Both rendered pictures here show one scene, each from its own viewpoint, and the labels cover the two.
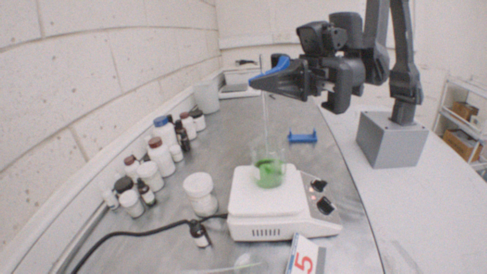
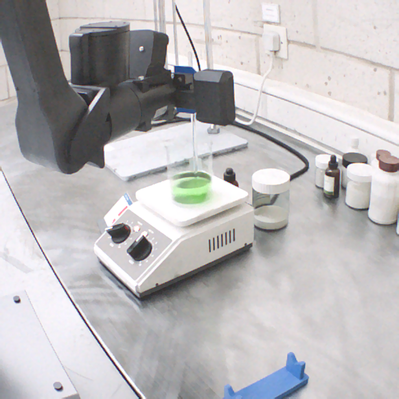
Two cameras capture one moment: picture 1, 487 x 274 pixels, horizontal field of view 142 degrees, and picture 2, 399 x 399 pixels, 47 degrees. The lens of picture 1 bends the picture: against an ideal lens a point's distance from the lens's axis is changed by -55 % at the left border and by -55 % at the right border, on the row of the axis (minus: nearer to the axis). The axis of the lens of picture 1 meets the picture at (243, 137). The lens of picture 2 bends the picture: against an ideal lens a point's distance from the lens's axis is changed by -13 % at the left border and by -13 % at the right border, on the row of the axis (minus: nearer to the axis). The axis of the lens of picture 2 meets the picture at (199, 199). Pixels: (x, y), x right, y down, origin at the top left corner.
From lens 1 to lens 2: 86 cm
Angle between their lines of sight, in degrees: 111
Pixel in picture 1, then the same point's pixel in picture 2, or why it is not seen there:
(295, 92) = not seen: hidden behind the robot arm
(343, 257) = (85, 246)
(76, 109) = not seen: outside the picture
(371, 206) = (57, 300)
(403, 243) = (18, 272)
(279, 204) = (161, 187)
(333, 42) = not seen: hidden behind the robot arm
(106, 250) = (290, 161)
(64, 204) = (331, 113)
